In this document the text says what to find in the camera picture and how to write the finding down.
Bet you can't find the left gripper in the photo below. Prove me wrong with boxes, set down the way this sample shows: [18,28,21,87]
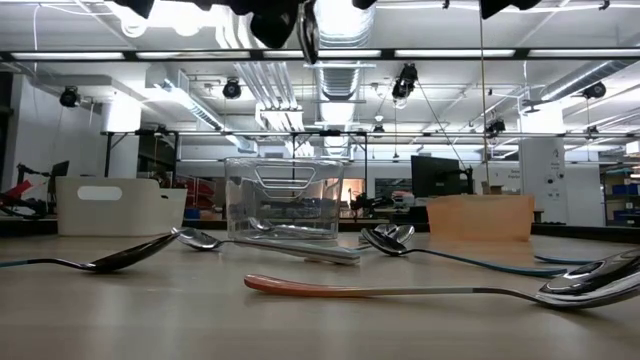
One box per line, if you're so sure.
[238,0,302,50]

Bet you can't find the orange-handled silver spoon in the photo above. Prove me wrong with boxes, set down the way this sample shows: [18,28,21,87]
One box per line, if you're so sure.
[243,249,640,310]
[357,223,417,251]

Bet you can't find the teal-handled dark spoon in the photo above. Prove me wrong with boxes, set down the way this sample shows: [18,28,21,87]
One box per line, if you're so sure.
[533,253,599,266]
[360,227,569,279]
[0,232,182,275]

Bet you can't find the clear plastic bin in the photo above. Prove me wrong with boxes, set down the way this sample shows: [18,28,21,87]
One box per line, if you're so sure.
[223,157,346,241]

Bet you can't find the red storage crates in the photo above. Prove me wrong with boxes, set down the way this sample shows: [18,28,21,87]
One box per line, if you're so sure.
[172,174,219,214]

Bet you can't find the black computer monitor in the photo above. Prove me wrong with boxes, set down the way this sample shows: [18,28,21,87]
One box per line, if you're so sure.
[410,154,475,199]

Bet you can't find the white plastic bin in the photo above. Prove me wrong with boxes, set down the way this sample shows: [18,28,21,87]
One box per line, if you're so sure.
[54,175,188,237]

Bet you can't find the black overhead crossbar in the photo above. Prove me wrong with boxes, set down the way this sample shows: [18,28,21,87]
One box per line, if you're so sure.
[0,48,640,63]

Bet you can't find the small dark monitor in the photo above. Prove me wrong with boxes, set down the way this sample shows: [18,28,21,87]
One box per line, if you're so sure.
[48,159,71,180]

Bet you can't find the orange plastic bin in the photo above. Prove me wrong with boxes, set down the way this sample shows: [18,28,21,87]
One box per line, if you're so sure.
[426,193,536,244]

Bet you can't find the silver ceiling duct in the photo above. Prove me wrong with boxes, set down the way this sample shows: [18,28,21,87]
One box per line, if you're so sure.
[312,0,376,101]
[539,59,640,104]

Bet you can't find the black background rig frame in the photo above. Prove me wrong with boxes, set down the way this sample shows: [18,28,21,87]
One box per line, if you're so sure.
[102,127,640,181]

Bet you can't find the thin hanging cable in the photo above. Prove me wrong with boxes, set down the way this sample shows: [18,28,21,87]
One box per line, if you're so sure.
[477,14,491,197]

